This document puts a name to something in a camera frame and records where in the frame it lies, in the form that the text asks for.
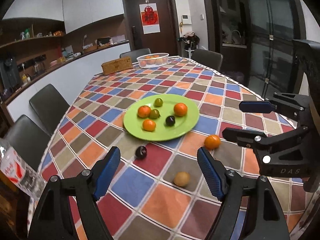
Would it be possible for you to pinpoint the green fruit middle on plate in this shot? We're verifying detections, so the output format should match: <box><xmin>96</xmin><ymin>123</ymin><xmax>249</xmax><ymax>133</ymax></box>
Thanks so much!
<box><xmin>149</xmin><ymin>109</ymin><xmax>161</xmax><ymax>119</ymax></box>

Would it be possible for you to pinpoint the dark plum on table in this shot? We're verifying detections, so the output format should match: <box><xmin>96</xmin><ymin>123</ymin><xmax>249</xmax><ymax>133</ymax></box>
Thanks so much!
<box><xmin>135</xmin><ymin>146</ymin><xmax>148</xmax><ymax>159</ymax></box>

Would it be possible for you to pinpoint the green fruit on plate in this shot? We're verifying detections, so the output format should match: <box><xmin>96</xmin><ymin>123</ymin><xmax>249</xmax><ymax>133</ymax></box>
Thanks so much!
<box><xmin>153</xmin><ymin>98</ymin><xmax>163</xmax><ymax>107</ymax></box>
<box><xmin>149</xmin><ymin>109</ymin><xmax>161</xmax><ymax>119</ymax></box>

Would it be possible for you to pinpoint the dark brown door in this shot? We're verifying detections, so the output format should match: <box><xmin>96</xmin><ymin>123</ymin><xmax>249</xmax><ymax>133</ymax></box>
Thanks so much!
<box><xmin>123</xmin><ymin>0</ymin><xmax>181</xmax><ymax>56</ymax></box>

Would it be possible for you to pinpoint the brown round fruit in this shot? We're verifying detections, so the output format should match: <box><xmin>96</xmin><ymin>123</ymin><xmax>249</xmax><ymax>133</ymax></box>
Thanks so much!
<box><xmin>173</xmin><ymin>172</ymin><xmax>190</xmax><ymax>187</ymax></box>

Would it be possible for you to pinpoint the kitchen counter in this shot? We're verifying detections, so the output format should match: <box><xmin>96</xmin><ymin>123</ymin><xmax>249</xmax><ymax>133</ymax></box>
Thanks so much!
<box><xmin>7</xmin><ymin>41</ymin><xmax>130</xmax><ymax>126</ymax></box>

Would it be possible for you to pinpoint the orange front on plate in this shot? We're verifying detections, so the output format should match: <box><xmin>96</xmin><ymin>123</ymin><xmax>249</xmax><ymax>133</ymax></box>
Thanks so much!
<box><xmin>142</xmin><ymin>119</ymin><xmax>156</xmax><ymax>132</ymax></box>

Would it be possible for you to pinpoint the orange left on plate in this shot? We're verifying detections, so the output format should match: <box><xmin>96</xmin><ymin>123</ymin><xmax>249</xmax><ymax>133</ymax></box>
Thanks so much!
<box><xmin>137</xmin><ymin>105</ymin><xmax>151</xmax><ymax>119</ymax></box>

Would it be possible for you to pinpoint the woven brown box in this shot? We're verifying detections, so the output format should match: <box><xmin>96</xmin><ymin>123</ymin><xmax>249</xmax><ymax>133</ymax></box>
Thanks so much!
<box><xmin>101</xmin><ymin>57</ymin><xmax>133</xmax><ymax>75</ymax></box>

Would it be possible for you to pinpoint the dark chair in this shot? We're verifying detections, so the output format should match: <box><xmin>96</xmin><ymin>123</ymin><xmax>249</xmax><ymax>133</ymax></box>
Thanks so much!
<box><xmin>191</xmin><ymin>49</ymin><xmax>223</xmax><ymax>71</ymax></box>
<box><xmin>29</xmin><ymin>84</ymin><xmax>70</xmax><ymax>135</ymax></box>
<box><xmin>4</xmin><ymin>115</ymin><xmax>50</xmax><ymax>171</ymax></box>

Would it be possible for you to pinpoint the dark chair far right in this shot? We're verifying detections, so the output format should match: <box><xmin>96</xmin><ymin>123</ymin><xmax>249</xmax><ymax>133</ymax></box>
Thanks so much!
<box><xmin>191</xmin><ymin>49</ymin><xmax>223</xmax><ymax>71</ymax></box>

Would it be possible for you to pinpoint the black camera housing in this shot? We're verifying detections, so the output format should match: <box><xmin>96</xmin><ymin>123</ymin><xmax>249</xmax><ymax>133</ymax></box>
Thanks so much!
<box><xmin>292</xmin><ymin>40</ymin><xmax>320</xmax><ymax>113</ymax></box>

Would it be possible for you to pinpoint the clear plastic water bottle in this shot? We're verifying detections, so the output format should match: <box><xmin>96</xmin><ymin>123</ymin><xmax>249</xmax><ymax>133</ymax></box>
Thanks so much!
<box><xmin>1</xmin><ymin>138</ymin><xmax>46</xmax><ymax>200</ymax></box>

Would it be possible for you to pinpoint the colourful checkered tablecloth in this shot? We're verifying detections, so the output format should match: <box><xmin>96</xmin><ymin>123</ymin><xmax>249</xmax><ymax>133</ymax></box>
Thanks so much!
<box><xmin>27</xmin><ymin>56</ymin><xmax>313</xmax><ymax>240</ymax></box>

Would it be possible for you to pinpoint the orange right on plate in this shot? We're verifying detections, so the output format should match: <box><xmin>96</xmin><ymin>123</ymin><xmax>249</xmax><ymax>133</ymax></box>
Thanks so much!
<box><xmin>174</xmin><ymin>102</ymin><xmax>188</xmax><ymax>117</ymax></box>

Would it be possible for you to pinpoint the dark chair near left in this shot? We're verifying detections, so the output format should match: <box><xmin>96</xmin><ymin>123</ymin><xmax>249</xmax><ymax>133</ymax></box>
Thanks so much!
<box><xmin>4</xmin><ymin>115</ymin><xmax>50</xmax><ymax>171</ymax></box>

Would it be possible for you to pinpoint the orange on table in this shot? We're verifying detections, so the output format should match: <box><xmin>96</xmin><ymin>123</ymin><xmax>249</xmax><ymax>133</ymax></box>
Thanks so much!
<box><xmin>204</xmin><ymin>134</ymin><xmax>221</xmax><ymax>151</ymax></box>

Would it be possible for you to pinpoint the green plate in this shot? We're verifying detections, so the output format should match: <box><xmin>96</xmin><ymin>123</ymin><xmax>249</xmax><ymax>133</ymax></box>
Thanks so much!
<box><xmin>123</xmin><ymin>94</ymin><xmax>200</xmax><ymax>141</ymax></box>

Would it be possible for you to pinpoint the dark chair far end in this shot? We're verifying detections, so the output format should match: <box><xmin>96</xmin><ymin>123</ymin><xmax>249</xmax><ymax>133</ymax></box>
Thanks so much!
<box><xmin>119</xmin><ymin>48</ymin><xmax>151</xmax><ymax>63</ymax></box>

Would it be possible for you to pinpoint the green fruit back on plate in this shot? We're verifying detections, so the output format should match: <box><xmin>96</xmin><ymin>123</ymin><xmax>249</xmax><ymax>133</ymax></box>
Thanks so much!
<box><xmin>153</xmin><ymin>98</ymin><xmax>163</xmax><ymax>107</ymax></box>

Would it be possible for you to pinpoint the white wall intercom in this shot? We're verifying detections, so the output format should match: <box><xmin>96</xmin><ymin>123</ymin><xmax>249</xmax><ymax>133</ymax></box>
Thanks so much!
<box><xmin>181</xmin><ymin>15</ymin><xmax>192</xmax><ymax>25</ymax></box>

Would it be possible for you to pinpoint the white wire fruit basket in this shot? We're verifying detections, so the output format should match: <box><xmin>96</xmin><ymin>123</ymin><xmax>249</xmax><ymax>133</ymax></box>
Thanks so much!
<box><xmin>137</xmin><ymin>53</ymin><xmax>169</xmax><ymax>69</ymax></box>

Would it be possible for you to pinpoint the dark plum on plate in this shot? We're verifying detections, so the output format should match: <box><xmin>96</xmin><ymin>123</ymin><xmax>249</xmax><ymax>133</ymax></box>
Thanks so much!
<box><xmin>165</xmin><ymin>115</ymin><xmax>176</xmax><ymax>127</ymax></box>

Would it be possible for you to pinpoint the red white door poster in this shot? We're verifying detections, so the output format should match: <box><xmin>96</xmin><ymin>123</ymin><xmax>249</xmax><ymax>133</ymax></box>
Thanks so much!
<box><xmin>139</xmin><ymin>3</ymin><xmax>161</xmax><ymax>35</ymax></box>

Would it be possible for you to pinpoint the orange on plate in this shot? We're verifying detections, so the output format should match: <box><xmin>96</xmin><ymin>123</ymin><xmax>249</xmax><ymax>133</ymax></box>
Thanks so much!
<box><xmin>137</xmin><ymin>105</ymin><xmax>151</xmax><ymax>119</ymax></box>
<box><xmin>174</xmin><ymin>102</ymin><xmax>188</xmax><ymax>117</ymax></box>
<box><xmin>142</xmin><ymin>119</ymin><xmax>156</xmax><ymax>132</ymax></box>

